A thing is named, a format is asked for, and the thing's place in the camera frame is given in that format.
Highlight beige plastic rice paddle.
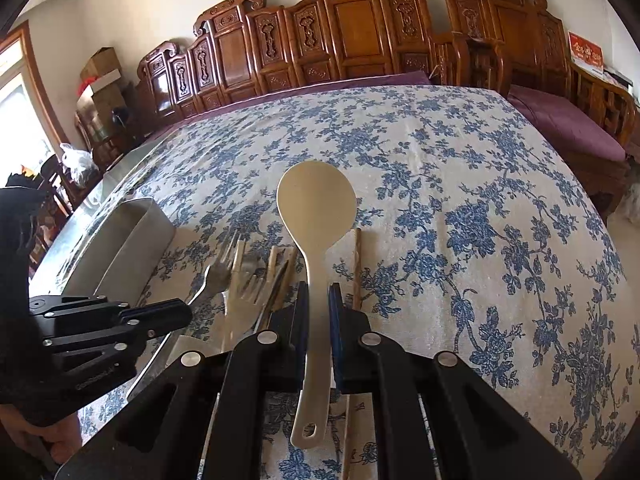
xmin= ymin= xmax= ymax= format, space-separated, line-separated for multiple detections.
xmin=277 ymin=160 xmax=357 ymax=450

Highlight person's left hand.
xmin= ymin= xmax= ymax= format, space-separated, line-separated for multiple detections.
xmin=1 ymin=404 xmax=82 ymax=464

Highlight grey rectangular utensil bin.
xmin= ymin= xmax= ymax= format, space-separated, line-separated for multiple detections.
xmin=62 ymin=198 xmax=175 ymax=307

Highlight silver metal fork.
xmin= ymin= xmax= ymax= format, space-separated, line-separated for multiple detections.
xmin=189 ymin=231 xmax=239 ymax=309

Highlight white plastic fork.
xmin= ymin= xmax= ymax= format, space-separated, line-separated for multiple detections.
xmin=221 ymin=240 xmax=264 ymax=352

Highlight wooden chopstick left of paddle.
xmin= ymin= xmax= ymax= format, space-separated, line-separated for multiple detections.
xmin=254 ymin=246 xmax=297 ymax=333

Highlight wooden chopstick of paddle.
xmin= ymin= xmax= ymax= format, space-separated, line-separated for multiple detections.
xmin=341 ymin=228 xmax=362 ymax=480
xmin=254 ymin=246 xmax=297 ymax=333

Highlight wooden dining chair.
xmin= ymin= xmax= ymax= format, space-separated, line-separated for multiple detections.
xmin=29 ymin=154 xmax=81 ymax=272

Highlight white plastic bag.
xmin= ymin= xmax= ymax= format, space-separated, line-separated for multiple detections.
xmin=60 ymin=143 xmax=99 ymax=188

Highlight blue floral tablecloth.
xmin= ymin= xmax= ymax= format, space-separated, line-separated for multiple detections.
xmin=81 ymin=86 xmax=639 ymax=479

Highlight stacked cardboard boxes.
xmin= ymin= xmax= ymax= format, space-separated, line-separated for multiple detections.
xmin=76 ymin=47 xmax=129 ymax=140

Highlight wooden framed window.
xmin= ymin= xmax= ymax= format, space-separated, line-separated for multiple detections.
xmin=0 ymin=22 xmax=68 ymax=184

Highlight wooden chopstick right of paddle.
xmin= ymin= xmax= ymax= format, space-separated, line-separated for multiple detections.
xmin=341 ymin=228 xmax=362 ymax=480

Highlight purple armchair seat cushion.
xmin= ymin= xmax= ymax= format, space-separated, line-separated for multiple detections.
xmin=508 ymin=84 xmax=626 ymax=162

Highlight purple sofa seat cushion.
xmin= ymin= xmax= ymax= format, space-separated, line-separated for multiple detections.
xmin=176 ymin=70 xmax=431 ymax=127

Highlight carved wooden long sofa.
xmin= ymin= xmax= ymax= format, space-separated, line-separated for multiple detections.
xmin=135 ymin=0 xmax=471 ymax=126

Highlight red box on side table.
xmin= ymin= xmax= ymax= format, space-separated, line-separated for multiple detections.
xmin=567 ymin=32 xmax=604 ymax=74

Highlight carved wooden armchair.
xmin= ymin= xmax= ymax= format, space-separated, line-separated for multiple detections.
xmin=446 ymin=0 xmax=639 ymax=217

